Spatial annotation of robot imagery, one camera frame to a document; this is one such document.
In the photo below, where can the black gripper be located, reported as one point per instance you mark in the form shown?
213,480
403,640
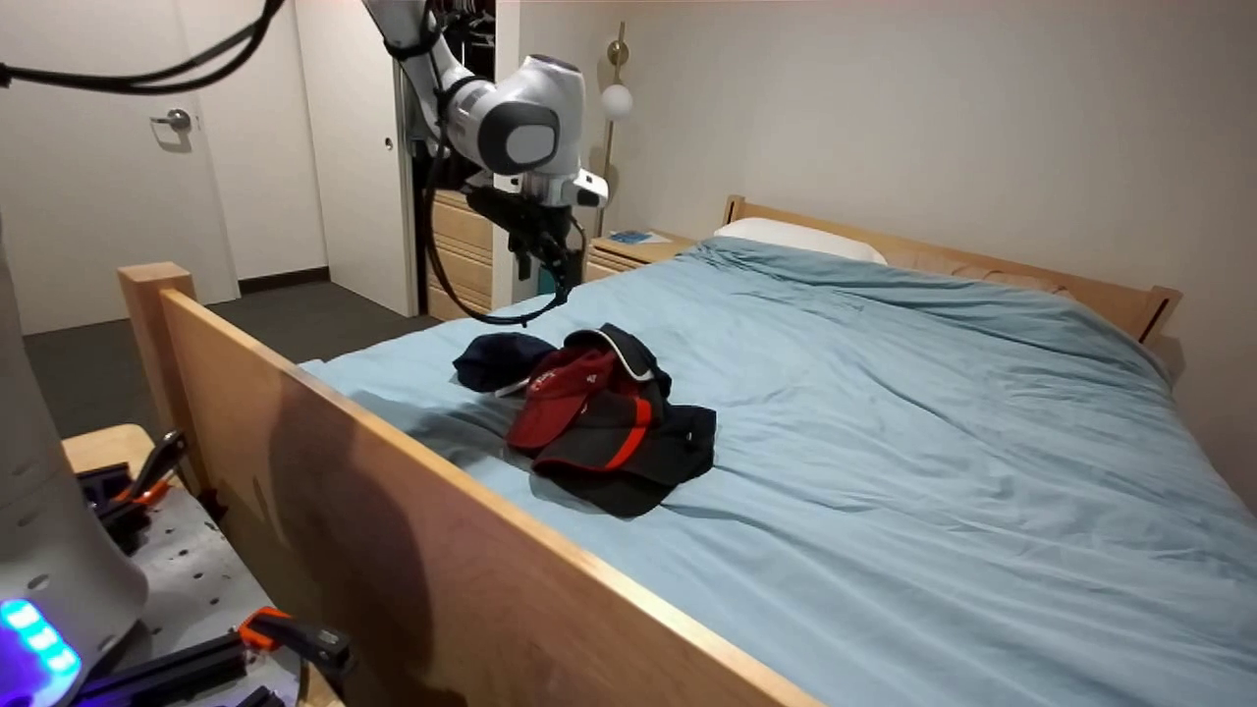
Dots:
533,218

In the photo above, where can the dark blue and white cap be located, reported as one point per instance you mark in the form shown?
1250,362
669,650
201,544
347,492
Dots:
500,361

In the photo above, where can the grey robot base blue light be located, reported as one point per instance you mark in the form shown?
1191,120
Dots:
53,565

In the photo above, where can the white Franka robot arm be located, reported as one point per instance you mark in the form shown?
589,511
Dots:
522,129

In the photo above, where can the black cap white trim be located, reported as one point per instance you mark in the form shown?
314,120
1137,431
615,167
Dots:
639,357

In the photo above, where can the red cap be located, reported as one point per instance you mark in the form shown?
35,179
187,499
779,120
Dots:
555,400

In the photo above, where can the wooden bed footboard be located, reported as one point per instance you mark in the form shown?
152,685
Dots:
395,526

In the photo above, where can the wooden bed headboard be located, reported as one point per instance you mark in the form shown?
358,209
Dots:
1046,281

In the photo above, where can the teal waste bin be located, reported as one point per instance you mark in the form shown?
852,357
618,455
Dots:
548,281

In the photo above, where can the wooden nightstand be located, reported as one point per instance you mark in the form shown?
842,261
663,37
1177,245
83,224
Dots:
628,257

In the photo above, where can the small blue nightstand item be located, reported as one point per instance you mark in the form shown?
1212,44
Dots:
628,236

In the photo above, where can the light wooden dresser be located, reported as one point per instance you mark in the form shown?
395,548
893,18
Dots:
457,257

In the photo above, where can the floor lamp white globe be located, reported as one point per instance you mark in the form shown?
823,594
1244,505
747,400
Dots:
615,103

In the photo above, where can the white closet door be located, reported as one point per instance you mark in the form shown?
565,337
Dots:
353,169

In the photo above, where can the white pillow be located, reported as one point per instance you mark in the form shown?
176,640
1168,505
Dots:
800,236

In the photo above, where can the large black orange clamp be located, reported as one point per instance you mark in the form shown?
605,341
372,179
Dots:
280,640

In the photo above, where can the small black orange clamp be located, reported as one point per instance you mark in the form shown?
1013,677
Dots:
142,480

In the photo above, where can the white room door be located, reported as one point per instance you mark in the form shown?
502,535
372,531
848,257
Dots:
90,198

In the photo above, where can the perforated grey metal plate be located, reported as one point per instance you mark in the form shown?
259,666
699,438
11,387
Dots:
196,574

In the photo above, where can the light wooden side table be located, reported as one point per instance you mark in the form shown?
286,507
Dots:
112,446

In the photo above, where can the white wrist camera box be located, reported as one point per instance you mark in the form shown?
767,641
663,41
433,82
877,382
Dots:
589,187

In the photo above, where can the wooden bed frame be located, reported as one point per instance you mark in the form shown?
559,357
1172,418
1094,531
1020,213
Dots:
915,446

